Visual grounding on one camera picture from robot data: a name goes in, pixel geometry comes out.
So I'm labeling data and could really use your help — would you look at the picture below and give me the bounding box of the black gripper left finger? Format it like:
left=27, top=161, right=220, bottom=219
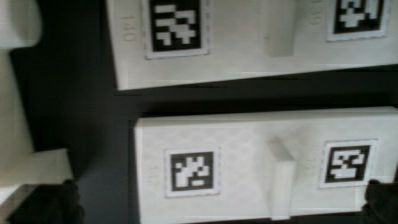
left=5, top=180, right=83, bottom=224

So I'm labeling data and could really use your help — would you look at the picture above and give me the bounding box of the white cabinet door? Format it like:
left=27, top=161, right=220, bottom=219
left=105, top=0, right=398, bottom=90
left=135, top=107, right=398, bottom=224

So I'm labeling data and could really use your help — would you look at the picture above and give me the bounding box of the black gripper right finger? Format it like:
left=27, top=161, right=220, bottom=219
left=361, top=180, right=398, bottom=224

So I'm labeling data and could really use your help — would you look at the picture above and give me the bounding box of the white L-shaped boundary frame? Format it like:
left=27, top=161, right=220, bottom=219
left=0, top=0, right=73, bottom=220

